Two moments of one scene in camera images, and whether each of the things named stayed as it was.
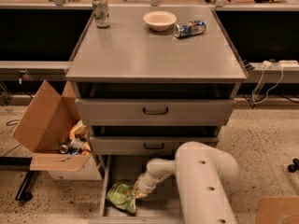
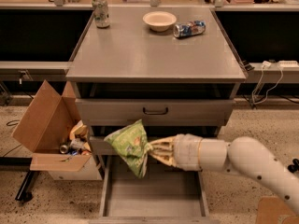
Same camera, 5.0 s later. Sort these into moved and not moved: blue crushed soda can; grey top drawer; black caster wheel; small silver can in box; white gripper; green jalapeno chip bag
Moved: white gripper; green jalapeno chip bag
Not moved: black caster wheel; small silver can in box; blue crushed soda can; grey top drawer
